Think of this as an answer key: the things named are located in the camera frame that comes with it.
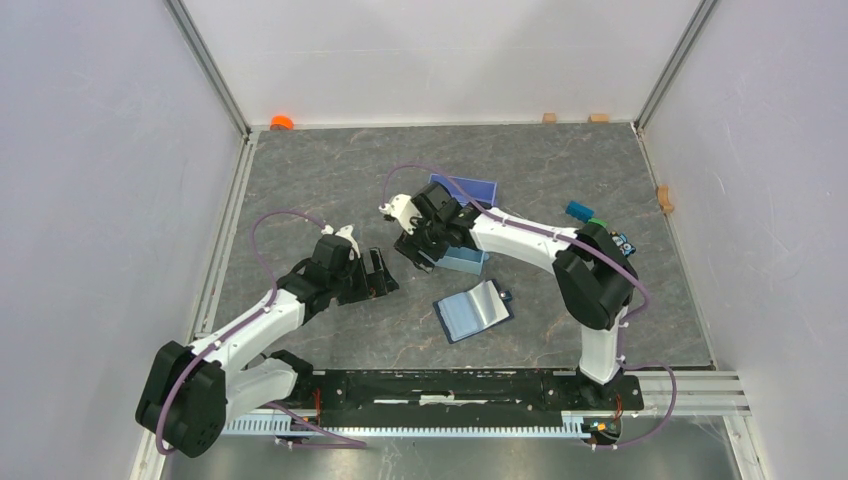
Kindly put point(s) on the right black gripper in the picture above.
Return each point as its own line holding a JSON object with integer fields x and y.
{"x": 411, "y": 245}

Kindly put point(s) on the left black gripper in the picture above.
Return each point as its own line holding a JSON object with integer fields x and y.
{"x": 374, "y": 284}

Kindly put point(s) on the blue purple three-bin tray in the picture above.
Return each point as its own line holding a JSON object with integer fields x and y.
{"x": 461, "y": 257}

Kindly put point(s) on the blue card holder wallet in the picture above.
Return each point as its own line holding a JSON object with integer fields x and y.
{"x": 471, "y": 312}

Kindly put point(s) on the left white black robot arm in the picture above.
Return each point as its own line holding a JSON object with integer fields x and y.
{"x": 193, "y": 391}

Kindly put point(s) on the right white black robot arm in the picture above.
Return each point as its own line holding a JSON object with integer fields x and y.
{"x": 595, "y": 279}

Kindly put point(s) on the orange round cap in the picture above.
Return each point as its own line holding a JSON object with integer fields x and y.
{"x": 281, "y": 122}

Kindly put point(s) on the blue toy brick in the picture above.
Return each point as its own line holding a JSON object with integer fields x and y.
{"x": 579, "y": 211}

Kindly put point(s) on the green toy brick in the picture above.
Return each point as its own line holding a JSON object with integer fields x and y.
{"x": 598, "y": 222}

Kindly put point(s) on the black owl pattern block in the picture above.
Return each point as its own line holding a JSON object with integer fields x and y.
{"x": 622, "y": 242}

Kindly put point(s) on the small wooden block right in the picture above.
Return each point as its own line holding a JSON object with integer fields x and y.
{"x": 599, "y": 118}

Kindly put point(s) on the curved wooden piece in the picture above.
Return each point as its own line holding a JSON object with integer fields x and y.
{"x": 664, "y": 199}

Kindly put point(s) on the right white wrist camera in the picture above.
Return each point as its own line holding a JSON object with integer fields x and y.
{"x": 402, "y": 209}

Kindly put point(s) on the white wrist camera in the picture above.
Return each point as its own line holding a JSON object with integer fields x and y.
{"x": 402, "y": 209}
{"x": 348, "y": 232}

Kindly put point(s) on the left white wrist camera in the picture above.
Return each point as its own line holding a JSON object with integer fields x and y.
{"x": 348, "y": 232}

